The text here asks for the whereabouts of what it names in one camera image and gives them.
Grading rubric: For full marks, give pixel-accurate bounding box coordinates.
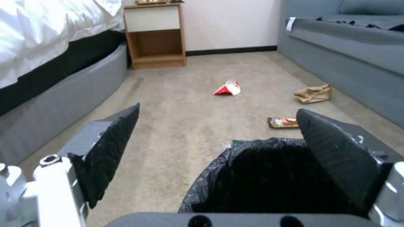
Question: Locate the crumpled brown paper bag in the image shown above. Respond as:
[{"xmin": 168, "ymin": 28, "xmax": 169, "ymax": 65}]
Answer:
[{"xmin": 293, "ymin": 84, "xmax": 332, "ymax": 104}]

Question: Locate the wooden nightstand with white drawer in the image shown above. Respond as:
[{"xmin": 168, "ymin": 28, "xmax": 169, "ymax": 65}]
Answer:
[{"xmin": 123, "ymin": 3, "xmax": 187, "ymax": 70}]

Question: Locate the grey sofa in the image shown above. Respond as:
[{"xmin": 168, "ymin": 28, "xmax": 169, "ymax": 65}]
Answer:
[{"xmin": 275, "ymin": 0, "xmax": 404, "ymax": 129}]

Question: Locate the trash bin with black bag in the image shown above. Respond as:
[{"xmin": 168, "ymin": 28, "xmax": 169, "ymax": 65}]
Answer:
[{"xmin": 178, "ymin": 138, "xmax": 389, "ymax": 216}]

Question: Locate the dark brown snack packet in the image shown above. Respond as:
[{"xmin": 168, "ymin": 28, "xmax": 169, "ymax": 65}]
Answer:
[{"xmin": 267, "ymin": 117, "xmax": 300, "ymax": 129}]

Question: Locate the bed with white duvet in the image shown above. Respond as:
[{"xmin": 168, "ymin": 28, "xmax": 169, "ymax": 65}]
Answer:
[{"xmin": 0, "ymin": 0, "xmax": 131, "ymax": 166}]

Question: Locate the red and white crumpled wrapper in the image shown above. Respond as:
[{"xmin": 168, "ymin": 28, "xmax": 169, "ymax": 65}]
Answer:
[{"xmin": 213, "ymin": 80, "xmax": 243, "ymax": 96}]

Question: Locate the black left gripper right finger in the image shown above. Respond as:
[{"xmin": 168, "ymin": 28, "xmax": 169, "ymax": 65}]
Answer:
[{"xmin": 296, "ymin": 108, "xmax": 404, "ymax": 227}]

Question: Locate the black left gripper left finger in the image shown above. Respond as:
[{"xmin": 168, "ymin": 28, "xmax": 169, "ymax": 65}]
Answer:
[{"xmin": 0, "ymin": 102, "xmax": 141, "ymax": 227}]

